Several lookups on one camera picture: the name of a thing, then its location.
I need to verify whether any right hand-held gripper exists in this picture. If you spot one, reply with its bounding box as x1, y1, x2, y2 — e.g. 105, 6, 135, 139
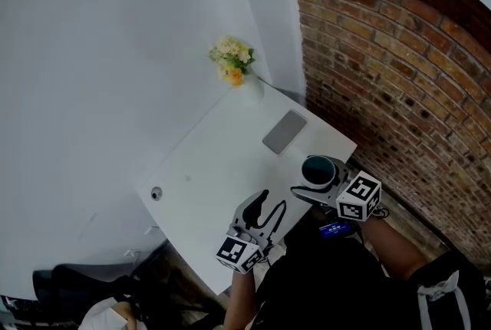
290, 156, 384, 222

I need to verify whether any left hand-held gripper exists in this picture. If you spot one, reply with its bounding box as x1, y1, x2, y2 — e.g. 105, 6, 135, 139
216, 189, 288, 275

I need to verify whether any teal ceramic mug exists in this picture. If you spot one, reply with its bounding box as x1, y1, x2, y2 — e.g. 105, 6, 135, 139
301, 154, 341, 190

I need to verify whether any grey pad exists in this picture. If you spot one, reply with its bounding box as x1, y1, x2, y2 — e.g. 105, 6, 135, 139
262, 109, 308, 156

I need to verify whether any person's right forearm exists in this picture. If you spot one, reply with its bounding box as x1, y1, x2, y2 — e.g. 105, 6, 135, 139
360, 219, 427, 282

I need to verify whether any person's left forearm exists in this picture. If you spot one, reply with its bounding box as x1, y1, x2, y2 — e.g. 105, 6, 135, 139
222, 270, 256, 330

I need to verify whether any small blue screen monitor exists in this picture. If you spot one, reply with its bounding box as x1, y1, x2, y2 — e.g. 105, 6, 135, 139
317, 220, 352, 240

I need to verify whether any white table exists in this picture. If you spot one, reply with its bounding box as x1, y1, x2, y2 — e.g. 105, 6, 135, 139
136, 81, 358, 297

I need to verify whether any person's black clothing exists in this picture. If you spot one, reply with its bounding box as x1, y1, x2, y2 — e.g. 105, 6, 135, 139
255, 243, 488, 330

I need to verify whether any yellow flower bunch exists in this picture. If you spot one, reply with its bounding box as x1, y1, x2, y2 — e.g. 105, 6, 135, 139
208, 35, 255, 88

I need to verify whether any black office chair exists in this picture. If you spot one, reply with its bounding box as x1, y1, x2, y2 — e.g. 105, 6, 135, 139
32, 262, 154, 322

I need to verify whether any white strap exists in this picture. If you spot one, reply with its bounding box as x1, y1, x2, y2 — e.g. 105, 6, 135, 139
416, 269, 472, 330

